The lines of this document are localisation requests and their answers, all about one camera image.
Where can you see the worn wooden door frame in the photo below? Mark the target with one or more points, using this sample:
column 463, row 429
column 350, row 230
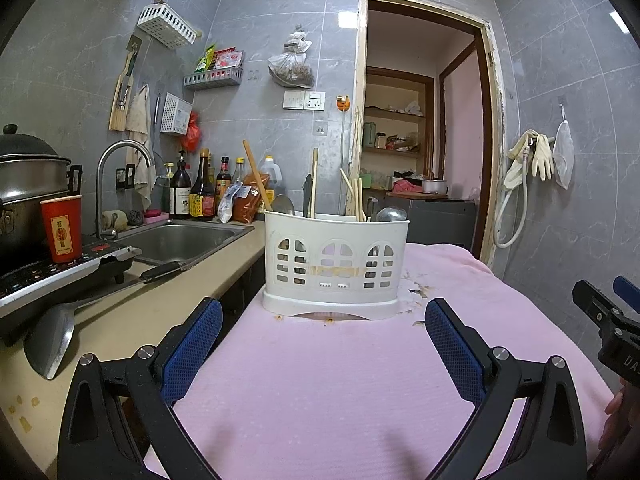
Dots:
column 357, row 110

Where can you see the white wall box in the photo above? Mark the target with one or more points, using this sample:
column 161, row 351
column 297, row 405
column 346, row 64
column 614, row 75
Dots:
column 175, row 112

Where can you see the red chili powder bag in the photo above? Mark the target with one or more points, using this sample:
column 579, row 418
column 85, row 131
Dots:
column 247, row 207

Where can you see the person's right hand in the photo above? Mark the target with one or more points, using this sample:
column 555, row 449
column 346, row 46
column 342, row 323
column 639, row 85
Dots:
column 616, row 410

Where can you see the white blue plastic bag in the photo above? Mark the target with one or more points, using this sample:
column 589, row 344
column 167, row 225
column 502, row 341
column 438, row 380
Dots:
column 227, row 205

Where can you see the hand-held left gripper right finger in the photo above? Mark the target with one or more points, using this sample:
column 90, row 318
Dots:
column 452, row 345

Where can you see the red paper cup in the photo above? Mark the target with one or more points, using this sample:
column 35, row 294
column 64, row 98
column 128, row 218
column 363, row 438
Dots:
column 61, row 230

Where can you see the soy sauce bottle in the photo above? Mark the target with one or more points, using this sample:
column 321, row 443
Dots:
column 202, row 195

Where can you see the metal fork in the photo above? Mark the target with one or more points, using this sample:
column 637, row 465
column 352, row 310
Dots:
column 307, row 192
column 370, row 208

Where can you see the pink towel cloth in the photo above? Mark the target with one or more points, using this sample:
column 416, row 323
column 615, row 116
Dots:
column 320, row 375

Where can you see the wall switch socket panel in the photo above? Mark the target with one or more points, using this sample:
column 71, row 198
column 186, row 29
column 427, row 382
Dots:
column 303, row 99

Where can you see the green snack packet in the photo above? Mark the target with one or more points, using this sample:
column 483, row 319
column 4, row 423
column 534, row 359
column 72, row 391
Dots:
column 205, row 59

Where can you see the plastic oil jug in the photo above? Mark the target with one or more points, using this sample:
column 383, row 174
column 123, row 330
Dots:
column 272, row 175

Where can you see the crumpled pink rag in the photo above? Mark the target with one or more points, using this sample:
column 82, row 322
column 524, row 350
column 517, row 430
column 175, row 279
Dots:
column 406, row 186

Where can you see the red plastic bag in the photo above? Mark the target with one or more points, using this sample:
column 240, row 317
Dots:
column 195, row 130

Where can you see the metal cooking spatula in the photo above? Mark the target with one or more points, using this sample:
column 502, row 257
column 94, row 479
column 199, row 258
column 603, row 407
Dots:
column 47, row 340

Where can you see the green dish soap bottle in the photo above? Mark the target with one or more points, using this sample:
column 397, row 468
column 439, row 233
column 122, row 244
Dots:
column 166, row 195

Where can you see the dark bottle white label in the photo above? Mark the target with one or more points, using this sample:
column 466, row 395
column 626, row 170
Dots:
column 180, row 195

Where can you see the small metal pot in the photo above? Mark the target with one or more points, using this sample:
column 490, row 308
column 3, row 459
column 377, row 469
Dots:
column 435, row 186

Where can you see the orange wall hook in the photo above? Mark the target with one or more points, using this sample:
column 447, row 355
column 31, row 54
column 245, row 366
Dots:
column 342, row 102

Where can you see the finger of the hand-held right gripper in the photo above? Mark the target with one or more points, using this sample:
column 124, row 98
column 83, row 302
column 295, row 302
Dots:
column 595, row 302
column 629, row 294

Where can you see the dark steel wool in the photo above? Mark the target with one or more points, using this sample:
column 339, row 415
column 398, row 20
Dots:
column 135, row 220

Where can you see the large steel pot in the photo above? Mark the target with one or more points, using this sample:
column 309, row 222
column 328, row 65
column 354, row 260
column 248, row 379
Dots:
column 25, row 185

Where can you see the black induction cooker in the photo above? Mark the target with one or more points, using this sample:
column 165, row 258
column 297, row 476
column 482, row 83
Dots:
column 55, row 280

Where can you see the white plastic utensil basket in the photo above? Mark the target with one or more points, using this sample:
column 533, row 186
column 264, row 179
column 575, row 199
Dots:
column 340, row 232

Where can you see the green box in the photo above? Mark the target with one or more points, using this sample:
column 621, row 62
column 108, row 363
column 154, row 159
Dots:
column 367, row 180

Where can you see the clear bottle yellow cap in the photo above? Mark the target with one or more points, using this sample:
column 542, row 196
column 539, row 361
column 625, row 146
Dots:
column 239, row 172

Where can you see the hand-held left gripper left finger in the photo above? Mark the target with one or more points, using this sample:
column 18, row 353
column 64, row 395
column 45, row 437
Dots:
column 195, row 345

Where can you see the white slotted wall basket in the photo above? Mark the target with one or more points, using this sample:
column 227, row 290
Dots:
column 167, row 25

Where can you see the pink sponge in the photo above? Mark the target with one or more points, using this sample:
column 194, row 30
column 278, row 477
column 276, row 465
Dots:
column 157, row 216

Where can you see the clear bag of dried goods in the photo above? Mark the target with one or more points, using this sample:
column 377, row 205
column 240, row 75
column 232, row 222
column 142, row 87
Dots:
column 292, row 67

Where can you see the beige scrubber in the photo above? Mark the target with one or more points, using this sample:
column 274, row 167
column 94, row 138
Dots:
column 114, row 221

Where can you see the small dark sauce bottle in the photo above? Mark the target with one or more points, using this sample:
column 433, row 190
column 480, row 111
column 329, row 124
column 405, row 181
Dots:
column 223, row 177

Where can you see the grey wall shelf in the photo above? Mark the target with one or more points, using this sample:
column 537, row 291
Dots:
column 212, row 80

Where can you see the white mesh bag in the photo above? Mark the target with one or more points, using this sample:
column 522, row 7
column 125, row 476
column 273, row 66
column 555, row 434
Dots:
column 563, row 150

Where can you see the hanging wooden board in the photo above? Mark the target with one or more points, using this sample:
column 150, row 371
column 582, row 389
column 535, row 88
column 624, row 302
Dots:
column 120, row 105

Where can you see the beige rubber glove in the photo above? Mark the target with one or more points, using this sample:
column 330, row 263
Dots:
column 543, row 157
column 516, row 167

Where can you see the steel sink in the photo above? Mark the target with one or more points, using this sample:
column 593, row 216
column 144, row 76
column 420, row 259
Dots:
column 185, row 242

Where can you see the hanging metal turner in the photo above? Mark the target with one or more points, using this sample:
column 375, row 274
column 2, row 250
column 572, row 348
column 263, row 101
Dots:
column 133, row 55

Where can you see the steel faucet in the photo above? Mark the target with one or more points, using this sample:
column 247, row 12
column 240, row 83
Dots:
column 102, row 185

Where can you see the wooden shelf unit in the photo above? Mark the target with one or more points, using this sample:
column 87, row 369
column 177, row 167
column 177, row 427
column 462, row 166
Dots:
column 395, row 125

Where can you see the metal spoon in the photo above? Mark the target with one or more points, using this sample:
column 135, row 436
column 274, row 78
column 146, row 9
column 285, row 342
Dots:
column 282, row 205
column 390, row 212

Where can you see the red snack packet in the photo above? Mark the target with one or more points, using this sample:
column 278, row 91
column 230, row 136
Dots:
column 229, row 58

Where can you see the black wall bracket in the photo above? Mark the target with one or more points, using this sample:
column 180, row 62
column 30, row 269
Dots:
column 126, row 177

